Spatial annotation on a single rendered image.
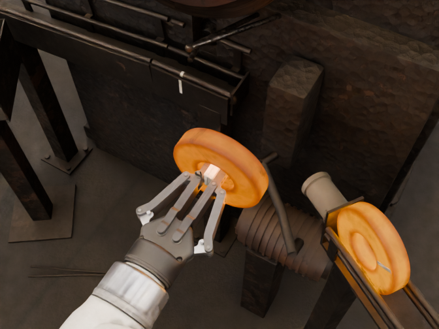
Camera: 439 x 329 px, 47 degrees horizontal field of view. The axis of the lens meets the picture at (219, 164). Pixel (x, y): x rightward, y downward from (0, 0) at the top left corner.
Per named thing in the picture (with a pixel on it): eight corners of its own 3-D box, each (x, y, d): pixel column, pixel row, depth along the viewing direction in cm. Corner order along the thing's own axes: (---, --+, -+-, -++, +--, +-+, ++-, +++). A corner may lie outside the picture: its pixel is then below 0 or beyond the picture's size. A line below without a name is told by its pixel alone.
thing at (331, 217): (352, 228, 97) (362, 195, 88) (354, 230, 96) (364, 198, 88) (319, 243, 95) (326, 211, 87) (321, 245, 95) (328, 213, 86)
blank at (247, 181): (176, 113, 76) (163, 129, 74) (268, 150, 70) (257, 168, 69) (191, 170, 89) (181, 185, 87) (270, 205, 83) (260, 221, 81)
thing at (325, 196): (326, 185, 99) (330, 166, 95) (352, 220, 94) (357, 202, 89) (299, 196, 98) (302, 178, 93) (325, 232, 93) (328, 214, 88)
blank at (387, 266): (358, 261, 95) (343, 268, 94) (345, 188, 89) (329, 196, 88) (416, 304, 81) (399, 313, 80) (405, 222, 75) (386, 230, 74)
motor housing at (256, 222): (249, 269, 157) (260, 177, 112) (313, 304, 151) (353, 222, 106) (228, 305, 150) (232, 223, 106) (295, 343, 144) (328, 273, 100)
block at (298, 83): (278, 125, 117) (291, 47, 97) (309, 138, 115) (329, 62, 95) (257, 157, 112) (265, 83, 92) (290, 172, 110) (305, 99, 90)
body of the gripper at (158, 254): (123, 271, 73) (159, 219, 77) (173, 299, 70) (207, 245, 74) (113, 251, 66) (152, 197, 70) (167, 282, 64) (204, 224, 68)
